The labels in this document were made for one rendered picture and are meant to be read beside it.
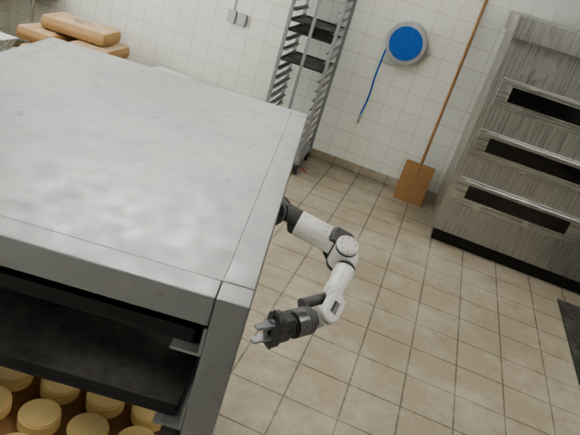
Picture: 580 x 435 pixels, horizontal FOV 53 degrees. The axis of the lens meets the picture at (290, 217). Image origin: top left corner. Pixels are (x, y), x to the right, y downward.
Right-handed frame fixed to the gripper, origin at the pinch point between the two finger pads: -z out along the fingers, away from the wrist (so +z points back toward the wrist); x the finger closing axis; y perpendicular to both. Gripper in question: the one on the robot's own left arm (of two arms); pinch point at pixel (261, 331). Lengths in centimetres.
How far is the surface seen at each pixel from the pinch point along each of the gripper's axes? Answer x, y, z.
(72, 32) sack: -46, -499, 135
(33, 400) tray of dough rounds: 43, 41, -79
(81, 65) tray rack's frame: 73, 1, -62
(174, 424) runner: 58, 62, -74
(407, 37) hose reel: 42, -278, 365
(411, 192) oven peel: -97, -222, 385
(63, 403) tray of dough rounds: 41, 41, -75
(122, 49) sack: -55, -487, 183
